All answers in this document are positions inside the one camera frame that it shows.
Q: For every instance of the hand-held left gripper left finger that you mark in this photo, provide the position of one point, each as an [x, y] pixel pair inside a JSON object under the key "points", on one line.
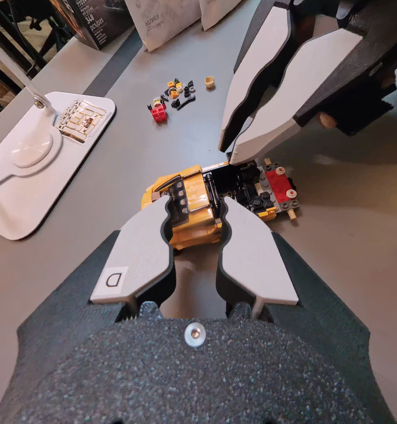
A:
{"points": [[142, 251]]}

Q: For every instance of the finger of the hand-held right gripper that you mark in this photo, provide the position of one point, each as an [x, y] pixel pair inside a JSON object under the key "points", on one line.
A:
{"points": [[301, 82], [264, 56]]}

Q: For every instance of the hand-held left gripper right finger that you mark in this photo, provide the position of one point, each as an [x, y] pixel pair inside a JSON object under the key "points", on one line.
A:
{"points": [[254, 258]]}

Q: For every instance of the yellow lego car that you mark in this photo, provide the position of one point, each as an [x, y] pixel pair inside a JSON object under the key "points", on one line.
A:
{"points": [[195, 232]]}

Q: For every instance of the pile of small lego pieces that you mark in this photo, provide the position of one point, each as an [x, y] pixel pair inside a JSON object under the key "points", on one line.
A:
{"points": [[173, 94]]}

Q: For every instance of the tan lego hair piece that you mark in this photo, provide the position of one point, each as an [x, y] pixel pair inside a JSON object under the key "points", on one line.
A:
{"points": [[210, 82]]}

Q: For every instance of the red lego minifigure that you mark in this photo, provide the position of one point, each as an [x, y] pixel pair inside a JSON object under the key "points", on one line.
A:
{"points": [[158, 114]]}

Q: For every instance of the black lego set box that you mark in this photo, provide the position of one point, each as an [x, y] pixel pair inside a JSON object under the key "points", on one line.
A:
{"points": [[92, 23]]}

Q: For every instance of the person's right hand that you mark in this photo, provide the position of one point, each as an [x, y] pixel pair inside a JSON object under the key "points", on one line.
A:
{"points": [[364, 116]]}

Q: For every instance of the white book stand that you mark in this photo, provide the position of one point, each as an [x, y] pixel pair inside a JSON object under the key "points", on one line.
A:
{"points": [[19, 205]]}

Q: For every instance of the sticker sheet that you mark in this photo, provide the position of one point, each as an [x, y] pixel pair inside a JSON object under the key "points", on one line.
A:
{"points": [[82, 119]]}

